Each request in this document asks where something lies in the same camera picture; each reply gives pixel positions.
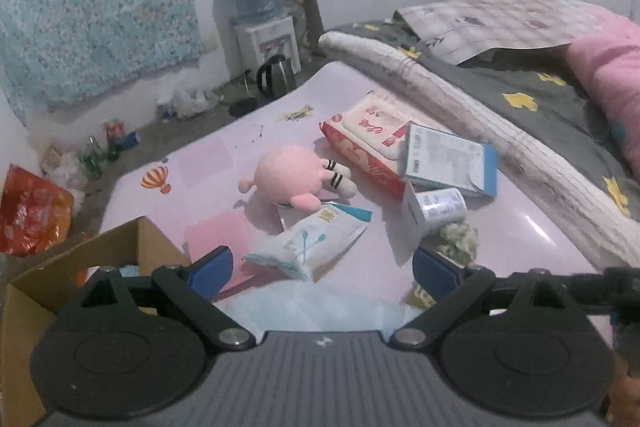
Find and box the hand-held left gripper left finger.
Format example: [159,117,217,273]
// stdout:
[60,246,258,352]

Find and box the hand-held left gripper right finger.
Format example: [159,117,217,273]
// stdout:
[390,247,588,350]

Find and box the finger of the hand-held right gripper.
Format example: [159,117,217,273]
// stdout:
[560,272,613,304]

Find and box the white blue tissue packet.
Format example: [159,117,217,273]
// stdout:
[243,202,373,283]

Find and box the pink plush toy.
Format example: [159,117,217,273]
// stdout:
[237,144,358,212]

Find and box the brown cardboard box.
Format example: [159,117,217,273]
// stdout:
[0,216,193,427]

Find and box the crumpled green floral cloth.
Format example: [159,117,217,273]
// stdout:
[410,222,481,308]

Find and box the white round container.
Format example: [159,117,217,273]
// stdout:
[401,182,468,238]

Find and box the white blue carton box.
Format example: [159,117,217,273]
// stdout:
[402,123,498,198]

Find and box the red wet wipes pack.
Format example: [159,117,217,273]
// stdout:
[319,93,426,200]

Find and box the green bottle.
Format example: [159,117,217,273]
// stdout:
[80,136,106,180]

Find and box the red drink carton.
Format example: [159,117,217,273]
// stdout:
[104,119,127,148]

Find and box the clear plastic bag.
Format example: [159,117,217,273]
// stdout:
[157,79,221,120]

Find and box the rolled white mat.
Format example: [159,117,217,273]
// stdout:
[318,31,640,270]

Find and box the red snack bag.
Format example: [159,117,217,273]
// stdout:
[0,164,75,257]

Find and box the beige paper bag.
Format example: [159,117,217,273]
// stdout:
[41,146,66,172]

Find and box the black electric kettle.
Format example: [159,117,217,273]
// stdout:
[256,53,297,99]

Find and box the pink quilt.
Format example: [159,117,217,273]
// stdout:
[565,14,640,160]

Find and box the white water dispenser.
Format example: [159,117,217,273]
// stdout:
[231,14,302,80]

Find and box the grey checked quilt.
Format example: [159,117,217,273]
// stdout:
[392,0,626,66]

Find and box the blue floral wall cloth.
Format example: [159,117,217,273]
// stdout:
[0,0,210,125]

